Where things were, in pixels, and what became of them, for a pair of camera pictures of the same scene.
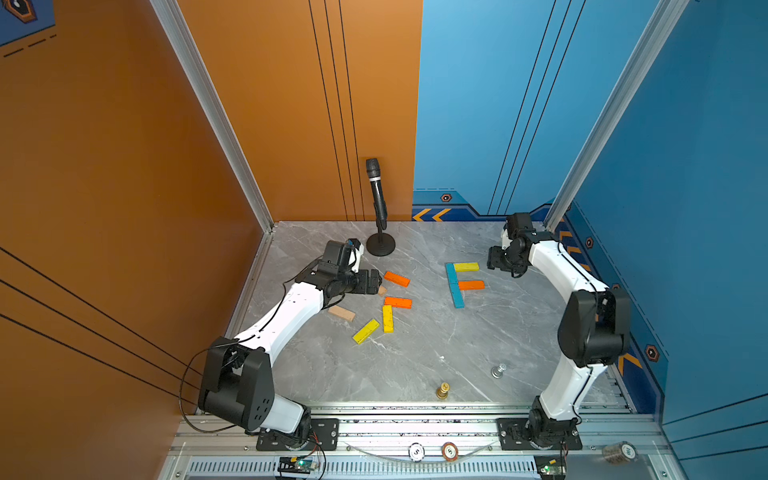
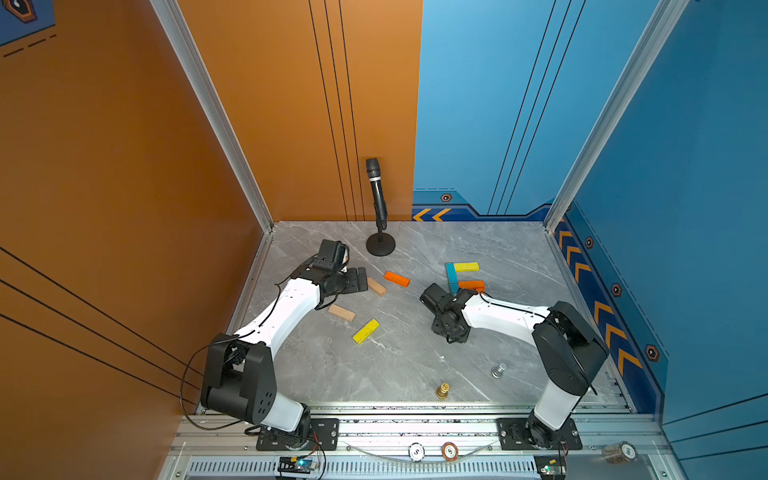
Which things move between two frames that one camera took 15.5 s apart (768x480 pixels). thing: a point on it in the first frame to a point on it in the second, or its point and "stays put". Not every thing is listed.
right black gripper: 494,261 to 456,338
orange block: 471,285 stays put
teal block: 452,273 stays put
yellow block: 467,267 stays put
